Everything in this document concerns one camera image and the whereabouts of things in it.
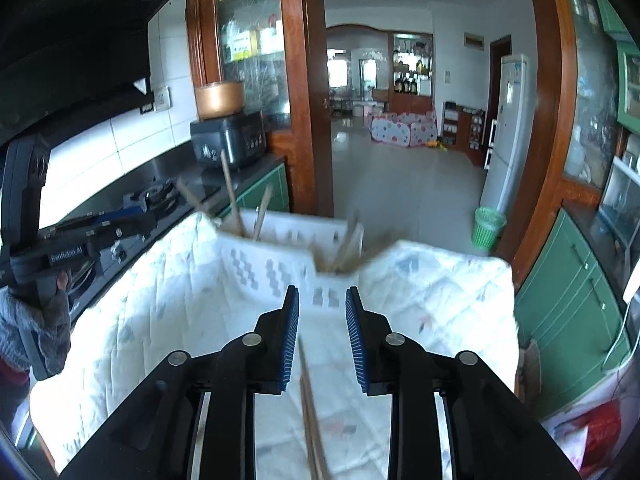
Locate white printed bag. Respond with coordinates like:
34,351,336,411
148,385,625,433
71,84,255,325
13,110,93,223
542,385,621,480

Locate wooden glass door cabinet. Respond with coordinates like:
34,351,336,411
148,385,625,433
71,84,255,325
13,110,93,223
186,0,334,217

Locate copper inner pot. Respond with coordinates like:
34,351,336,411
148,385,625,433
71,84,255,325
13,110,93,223
195,81,246,121

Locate dark shoe rack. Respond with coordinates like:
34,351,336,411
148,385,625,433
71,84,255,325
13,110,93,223
442,101,486,154

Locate black rice cooker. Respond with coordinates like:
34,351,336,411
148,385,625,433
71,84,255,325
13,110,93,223
190,111,268,170

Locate white plastic utensil holder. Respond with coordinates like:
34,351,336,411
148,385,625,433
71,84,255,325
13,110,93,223
217,210,397,317

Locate person's left forearm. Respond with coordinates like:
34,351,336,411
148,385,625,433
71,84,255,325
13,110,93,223
0,355,32,412

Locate black gas stove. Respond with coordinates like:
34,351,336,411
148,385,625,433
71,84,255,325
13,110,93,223
65,180,222,306

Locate green upper kitchen cabinets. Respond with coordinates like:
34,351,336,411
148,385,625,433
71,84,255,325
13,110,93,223
590,0,640,137

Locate person's left hand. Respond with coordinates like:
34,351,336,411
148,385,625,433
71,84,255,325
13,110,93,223
0,274,72,380

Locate green waste basket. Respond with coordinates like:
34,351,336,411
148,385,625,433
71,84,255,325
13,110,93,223
472,206,507,252

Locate green kitchen cabinets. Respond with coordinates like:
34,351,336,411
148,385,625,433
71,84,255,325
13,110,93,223
590,0,640,137
515,209,637,407

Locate countertop glass dish cabinet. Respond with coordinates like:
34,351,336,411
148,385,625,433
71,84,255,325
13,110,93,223
597,154,640,262

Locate red plastic bag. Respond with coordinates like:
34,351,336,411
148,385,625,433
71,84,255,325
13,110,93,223
575,400,624,467

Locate black range hood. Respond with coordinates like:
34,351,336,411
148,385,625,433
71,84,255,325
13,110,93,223
0,0,186,147

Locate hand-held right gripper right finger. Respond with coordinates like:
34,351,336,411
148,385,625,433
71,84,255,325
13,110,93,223
345,286,583,480

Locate green lower kitchen cabinets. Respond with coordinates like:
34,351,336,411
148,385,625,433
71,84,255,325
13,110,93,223
515,209,637,407

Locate white quilted blanket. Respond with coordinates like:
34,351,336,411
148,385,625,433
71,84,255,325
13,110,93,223
30,212,519,480

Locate bottle display cabinet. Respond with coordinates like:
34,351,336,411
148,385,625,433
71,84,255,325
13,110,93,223
390,32,434,97

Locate tall wooden glass cabinet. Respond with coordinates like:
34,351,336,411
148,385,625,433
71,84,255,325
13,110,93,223
500,0,622,273

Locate polka dot play tent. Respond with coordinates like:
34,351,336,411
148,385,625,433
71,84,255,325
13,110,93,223
370,112,437,149

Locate white wall socket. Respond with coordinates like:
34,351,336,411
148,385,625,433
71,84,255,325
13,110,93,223
140,85,171,114

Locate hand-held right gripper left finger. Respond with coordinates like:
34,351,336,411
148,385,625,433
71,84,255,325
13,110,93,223
59,285,301,480

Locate white refrigerator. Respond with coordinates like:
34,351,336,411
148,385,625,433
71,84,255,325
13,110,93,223
482,54,530,207

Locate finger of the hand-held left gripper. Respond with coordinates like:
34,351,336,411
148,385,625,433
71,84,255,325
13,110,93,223
37,205,160,257

